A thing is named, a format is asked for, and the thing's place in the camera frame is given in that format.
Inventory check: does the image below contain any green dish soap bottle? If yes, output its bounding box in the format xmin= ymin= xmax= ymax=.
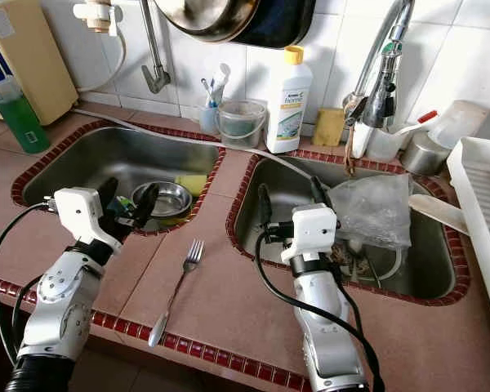
xmin=0 ymin=57 xmax=51 ymax=156

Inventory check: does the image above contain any steel bowl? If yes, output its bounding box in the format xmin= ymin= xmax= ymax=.
xmin=131 ymin=181 xmax=194 ymax=225

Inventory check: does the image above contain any grey wall tap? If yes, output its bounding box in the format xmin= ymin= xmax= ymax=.
xmin=139 ymin=0 xmax=171 ymax=95

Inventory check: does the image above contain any steel fork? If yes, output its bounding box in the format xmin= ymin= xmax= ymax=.
xmin=149 ymin=238 xmax=205 ymax=348

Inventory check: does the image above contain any tan sponge block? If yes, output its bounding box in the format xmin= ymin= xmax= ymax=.
xmin=310 ymin=106 xmax=346 ymax=148

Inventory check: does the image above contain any yellow sponge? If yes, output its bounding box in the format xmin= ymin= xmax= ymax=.
xmin=176 ymin=174 xmax=209 ymax=197

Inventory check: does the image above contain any steel sink basin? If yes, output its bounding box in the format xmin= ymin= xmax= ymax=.
xmin=227 ymin=149 xmax=472 ymax=307
xmin=10 ymin=121 xmax=223 ymax=238

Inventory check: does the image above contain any white wall water filter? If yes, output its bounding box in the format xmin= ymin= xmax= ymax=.
xmin=73 ymin=0 xmax=123 ymax=38

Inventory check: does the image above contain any white detergent bottle yellow cap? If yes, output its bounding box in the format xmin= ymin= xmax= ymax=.
xmin=265 ymin=45 xmax=314 ymax=154

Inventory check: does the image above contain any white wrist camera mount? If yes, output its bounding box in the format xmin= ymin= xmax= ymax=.
xmin=280 ymin=204 xmax=340 ymax=264
xmin=53 ymin=188 xmax=119 ymax=250

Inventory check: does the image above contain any hanging steel pan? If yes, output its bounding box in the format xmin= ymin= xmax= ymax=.
xmin=155 ymin=0 xmax=318 ymax=48

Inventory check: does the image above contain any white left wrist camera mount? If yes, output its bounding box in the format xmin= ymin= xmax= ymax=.
xmin=53 ymin=188 xmax=119 ymax=250

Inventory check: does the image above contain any white drain hose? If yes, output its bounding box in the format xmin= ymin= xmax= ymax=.
xmin=73 ymin=110 xmax=311 ymax=185

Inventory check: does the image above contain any cream plastic drain spout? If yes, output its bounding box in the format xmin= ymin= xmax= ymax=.
xmin=408 ymin=194 xmax=470 ymax=236

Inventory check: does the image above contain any clear plastic container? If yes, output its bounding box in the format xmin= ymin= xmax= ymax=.
xmin=429 ymin=100 xmax=490 ymax=148

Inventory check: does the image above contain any clear toothbrush cup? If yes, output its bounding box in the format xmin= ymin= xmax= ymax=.
xmin=198 ymin=98 xmax=221 ymax=136

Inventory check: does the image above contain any steel cup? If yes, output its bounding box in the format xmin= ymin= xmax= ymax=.
xmin=400 ymin=131 xmax=454 ymax=176

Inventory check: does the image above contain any chrome kitchen faucet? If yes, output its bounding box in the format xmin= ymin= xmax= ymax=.
xmin=341 ymin=0 xmax=417 ymax=176

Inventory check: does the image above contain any beige water ionizer appliance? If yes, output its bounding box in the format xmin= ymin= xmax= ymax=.
xmin=0 ymin=0 xmax=78 ymax=127

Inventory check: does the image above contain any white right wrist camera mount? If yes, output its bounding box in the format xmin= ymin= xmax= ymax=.
xmin=280 ymin=204 xmax=340 ymax=264

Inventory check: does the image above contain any clear plastic bag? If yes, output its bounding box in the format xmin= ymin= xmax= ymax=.
xmin=327 ymin=174 xmax=413 ymax=252

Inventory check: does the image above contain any thin beige wall tube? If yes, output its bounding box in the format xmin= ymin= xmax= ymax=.
xmin=75 ymin=35 xmax=127 ymax=95

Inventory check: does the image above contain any white dish rack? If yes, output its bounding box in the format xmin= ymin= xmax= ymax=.
xmin=447 ymin=135 xmax=490 ymax=352

